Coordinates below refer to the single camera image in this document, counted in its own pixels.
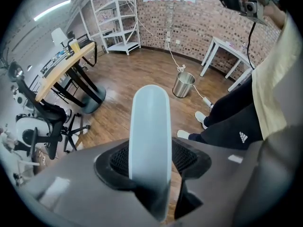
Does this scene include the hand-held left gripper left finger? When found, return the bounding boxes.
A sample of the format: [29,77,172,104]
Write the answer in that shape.
[29,140,157,227]

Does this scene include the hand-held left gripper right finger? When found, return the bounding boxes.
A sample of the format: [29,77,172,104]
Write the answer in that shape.
[171,126,299,227]

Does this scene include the metal trash bin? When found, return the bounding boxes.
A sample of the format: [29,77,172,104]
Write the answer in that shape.
[172,71,196,98]

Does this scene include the person's left white shoe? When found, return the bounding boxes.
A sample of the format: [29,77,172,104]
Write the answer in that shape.
[177,130,191,140]

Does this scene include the person's white shoe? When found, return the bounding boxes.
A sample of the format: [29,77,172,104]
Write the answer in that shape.
[195,111,209,130]
[177,130,191,140]

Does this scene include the person's right white shoe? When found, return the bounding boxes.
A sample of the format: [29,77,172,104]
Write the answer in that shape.
[195,111,209,130]

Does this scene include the person's black trousers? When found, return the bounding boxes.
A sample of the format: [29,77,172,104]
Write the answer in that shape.
[188,76,264,150]

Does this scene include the white power strip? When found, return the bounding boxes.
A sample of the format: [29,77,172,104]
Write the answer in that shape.
[201,96,214,109]

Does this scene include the white round robot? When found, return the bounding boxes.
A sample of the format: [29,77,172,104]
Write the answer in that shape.
[13,91,29,108]
[14,113,52,148]

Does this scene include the round wooden table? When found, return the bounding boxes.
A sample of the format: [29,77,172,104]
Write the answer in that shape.
[35,41,107,114]

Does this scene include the white rectangular table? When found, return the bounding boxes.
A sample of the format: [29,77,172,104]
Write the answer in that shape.
[200,36,256,92]

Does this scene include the person in yellow shirt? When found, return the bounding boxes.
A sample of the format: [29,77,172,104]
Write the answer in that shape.
[251,10,299,140]

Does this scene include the white metal shelf rack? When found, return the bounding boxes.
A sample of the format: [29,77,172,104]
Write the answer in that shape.
[89,0,142,56]

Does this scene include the yellow cup with white lid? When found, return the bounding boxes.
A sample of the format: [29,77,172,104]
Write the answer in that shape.
[69,38,79,54]

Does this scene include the white table lamp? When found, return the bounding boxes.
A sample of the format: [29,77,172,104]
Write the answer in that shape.
[51,28,69,49]

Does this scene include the long ceiling light panel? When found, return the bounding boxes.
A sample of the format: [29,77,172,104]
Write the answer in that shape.
[33,0,71,22]

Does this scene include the white power cable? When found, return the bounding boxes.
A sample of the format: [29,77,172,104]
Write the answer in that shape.
[134,15,214,108]

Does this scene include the black camera cable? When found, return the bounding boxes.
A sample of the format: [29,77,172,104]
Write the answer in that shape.
[247,21,258,70]

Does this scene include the black head-mounted camera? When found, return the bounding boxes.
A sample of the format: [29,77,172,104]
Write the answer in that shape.
[239,0,269,26]

